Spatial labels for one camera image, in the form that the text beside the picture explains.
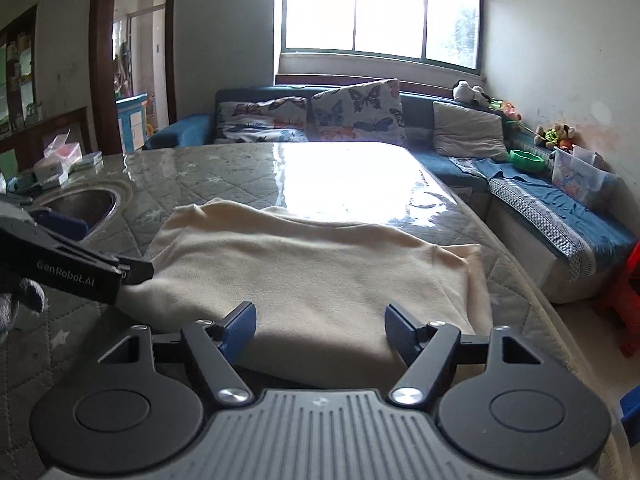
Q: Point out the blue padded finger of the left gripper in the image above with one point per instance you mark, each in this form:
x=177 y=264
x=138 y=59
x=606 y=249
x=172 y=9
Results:
x=72 y=228

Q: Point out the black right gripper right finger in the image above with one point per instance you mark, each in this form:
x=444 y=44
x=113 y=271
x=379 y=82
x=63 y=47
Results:
x=494 y=404

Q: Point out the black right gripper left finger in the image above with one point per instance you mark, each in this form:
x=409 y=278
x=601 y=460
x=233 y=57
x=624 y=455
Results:
x=144 y=399

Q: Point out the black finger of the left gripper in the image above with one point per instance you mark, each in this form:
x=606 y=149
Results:
x=135 y=271

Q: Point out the cream knit garment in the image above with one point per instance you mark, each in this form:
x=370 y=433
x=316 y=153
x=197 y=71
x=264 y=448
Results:
x=320 y=289

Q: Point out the round metal table recess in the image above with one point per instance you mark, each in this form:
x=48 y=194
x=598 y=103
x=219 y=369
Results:
x=97 y=204

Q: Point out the white tissue box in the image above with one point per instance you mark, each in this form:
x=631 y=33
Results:
x=58 y=157

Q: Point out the dark wooden display cabinet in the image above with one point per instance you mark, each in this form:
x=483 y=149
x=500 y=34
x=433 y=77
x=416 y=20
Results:
x=26 y=128

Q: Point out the small blue plastic stool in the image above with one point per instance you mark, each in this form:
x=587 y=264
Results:
x=630 y=405

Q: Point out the light blue small cabinet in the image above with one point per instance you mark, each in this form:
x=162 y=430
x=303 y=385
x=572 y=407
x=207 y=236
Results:
x=131 y=115

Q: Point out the blue corner sofa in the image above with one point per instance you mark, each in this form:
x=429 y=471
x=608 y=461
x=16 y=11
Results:
x=559 y=261

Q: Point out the red plastic stool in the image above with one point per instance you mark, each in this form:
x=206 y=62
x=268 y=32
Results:
x=621 y=294

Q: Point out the blue cloth on sofa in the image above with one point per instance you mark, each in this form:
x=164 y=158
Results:
x=610 y=241

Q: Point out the small butterfly print cushion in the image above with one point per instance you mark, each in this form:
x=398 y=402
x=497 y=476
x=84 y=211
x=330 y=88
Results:
x=274 y=121

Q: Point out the clear plastic storage box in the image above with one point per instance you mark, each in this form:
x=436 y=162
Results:
x=583 y=182

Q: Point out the green plastic bowl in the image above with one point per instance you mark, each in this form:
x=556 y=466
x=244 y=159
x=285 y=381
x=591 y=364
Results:
x=527 y=162

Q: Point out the grey plain cushion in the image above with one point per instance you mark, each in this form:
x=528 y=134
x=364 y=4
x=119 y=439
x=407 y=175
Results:
x=462 y=132

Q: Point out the brown plush toys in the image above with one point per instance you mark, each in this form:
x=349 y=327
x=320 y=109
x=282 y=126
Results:
x=559 y=136

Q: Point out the large butterfly print cushion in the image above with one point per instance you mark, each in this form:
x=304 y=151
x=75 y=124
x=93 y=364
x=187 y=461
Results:
x=361 y=113

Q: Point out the orange green plush toy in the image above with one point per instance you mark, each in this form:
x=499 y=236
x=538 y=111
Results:
x=506 y=109

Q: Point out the white black plush toy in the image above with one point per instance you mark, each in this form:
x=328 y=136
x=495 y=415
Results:
x=464 y=93

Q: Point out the dark wooden door frame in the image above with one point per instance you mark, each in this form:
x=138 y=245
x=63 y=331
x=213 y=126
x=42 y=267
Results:
x=131 y=51

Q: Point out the window with green frame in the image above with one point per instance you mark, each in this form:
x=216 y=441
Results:
x=441 y=32

